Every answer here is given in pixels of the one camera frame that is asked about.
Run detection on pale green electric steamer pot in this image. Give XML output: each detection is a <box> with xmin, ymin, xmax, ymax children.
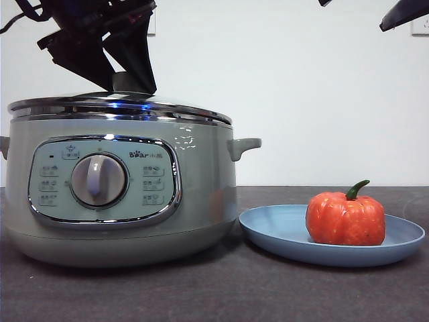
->
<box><xmin>0</xmin><ymin>113</ymin><xmax>262</xmax><ymax>269</ymax></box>

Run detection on orange pumpkin with green stem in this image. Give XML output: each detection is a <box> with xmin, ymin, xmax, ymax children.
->
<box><xmin>306</xmin><ymin>180</ymin><xmax>386</xmax><ymax>246</ymax></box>

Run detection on glass lid with green knob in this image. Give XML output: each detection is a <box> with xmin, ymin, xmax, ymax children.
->
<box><xmin>8</xmin><ymin>72</ymin><xmax>233</xmax><ymax>127</ymax></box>

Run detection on black cable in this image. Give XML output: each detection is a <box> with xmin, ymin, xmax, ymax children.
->
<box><xmin>0</xmin><ymin>8</ymin><xmax>46</xmax><ymax>34</ymax></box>

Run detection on blue round plate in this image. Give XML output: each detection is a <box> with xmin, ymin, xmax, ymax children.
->
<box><xmin>238</xmin><ymin>204</ymin><xmax>426</xmax><ymax>268</ymax></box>

